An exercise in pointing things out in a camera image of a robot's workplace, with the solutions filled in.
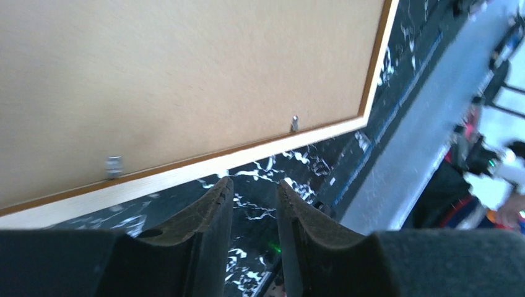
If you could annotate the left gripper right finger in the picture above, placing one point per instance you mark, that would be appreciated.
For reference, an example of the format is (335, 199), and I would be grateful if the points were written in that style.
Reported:
(320, 257)

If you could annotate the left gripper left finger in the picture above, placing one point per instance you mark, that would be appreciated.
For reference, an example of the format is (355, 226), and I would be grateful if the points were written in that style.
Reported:
(184, 256)

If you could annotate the wooden picture frame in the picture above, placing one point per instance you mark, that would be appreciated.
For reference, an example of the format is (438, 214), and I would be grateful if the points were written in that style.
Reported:
(77, 202)

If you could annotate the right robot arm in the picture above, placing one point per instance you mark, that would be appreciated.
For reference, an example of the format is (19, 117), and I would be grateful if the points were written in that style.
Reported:
(468, 154)

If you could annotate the aluminium rail base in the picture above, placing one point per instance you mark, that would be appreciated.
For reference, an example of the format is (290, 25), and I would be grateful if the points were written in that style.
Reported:
(436, 61)

